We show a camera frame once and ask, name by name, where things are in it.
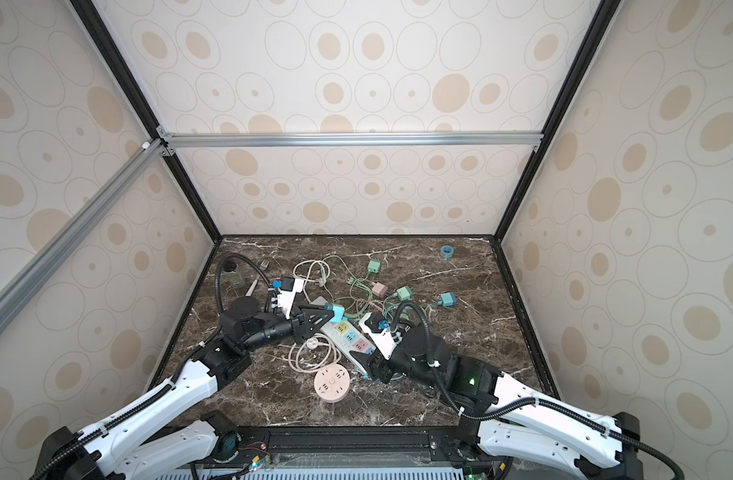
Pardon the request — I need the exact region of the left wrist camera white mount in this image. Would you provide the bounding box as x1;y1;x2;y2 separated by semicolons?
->
270;276;304;319

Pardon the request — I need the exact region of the white power strip cord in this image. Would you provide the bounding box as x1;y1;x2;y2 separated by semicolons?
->
292;259;332;304

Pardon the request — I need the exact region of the green charger far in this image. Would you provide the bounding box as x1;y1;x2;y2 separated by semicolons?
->
368;259;382;274

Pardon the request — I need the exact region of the pink round socket cord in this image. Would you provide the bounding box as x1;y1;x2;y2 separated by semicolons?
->
287;333;344;375

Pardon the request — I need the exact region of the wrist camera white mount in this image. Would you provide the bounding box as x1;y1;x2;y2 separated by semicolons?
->
358;311;402;360
270;276;304;319

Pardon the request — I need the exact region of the glass spice jar black lid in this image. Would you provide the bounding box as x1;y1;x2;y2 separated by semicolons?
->
220;260;244;289

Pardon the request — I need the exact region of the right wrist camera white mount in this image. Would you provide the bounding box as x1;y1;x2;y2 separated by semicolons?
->
358;311;402;360

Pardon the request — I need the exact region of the teal charger plug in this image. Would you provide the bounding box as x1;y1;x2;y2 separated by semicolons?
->
438;292;458;307

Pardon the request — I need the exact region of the white colourful power strip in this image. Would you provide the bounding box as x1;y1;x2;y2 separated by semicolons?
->
312;296;376;379

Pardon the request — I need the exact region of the green cable far loop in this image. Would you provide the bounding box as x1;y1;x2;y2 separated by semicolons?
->
325;254;380;319

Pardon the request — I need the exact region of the round pink power socket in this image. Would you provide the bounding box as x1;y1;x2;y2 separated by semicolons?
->
314;364;350;403

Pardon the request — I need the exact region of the aluminium frame crossbar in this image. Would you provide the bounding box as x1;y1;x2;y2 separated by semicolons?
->
164;131;544;148

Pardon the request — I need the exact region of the pink charger plug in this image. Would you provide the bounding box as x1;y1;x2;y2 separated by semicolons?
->
372;282;389;299

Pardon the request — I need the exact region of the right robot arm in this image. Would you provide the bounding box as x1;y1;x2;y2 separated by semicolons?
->
354;301;685;479

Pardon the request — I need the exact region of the aluminium frame left bar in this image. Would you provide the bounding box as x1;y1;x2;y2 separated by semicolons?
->
0;139;164;336

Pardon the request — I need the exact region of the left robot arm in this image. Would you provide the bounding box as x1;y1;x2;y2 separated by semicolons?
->
33;269;344;479

